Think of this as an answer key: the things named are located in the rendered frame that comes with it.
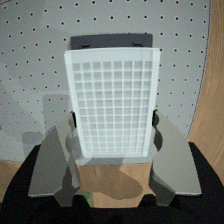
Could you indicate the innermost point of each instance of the dark grey rectangular frame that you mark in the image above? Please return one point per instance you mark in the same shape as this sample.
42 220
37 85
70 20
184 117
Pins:
111 40

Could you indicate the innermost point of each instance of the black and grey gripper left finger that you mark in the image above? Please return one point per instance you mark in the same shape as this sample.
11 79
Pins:
47 179

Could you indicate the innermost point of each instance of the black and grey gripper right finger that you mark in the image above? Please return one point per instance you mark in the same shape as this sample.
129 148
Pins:
181 177

